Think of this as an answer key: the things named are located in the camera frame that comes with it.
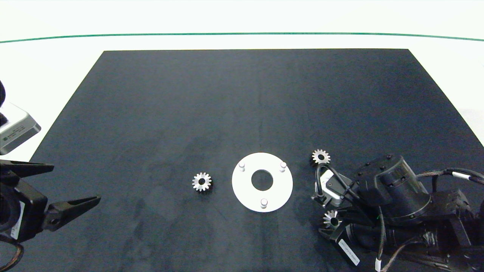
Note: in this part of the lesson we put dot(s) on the small steel planetary gear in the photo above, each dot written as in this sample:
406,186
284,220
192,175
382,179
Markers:
327,218
207,183
325,155

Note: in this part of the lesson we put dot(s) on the round white pinned plate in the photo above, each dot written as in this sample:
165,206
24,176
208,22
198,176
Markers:
280,189

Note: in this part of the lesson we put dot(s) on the dark rectangular table mat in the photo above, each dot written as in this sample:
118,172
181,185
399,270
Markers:
227,94

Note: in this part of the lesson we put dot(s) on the green tape line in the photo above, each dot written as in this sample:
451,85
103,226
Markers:
242,33

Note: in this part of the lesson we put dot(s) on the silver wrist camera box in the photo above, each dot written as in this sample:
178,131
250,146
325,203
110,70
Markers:
337,192
19,126

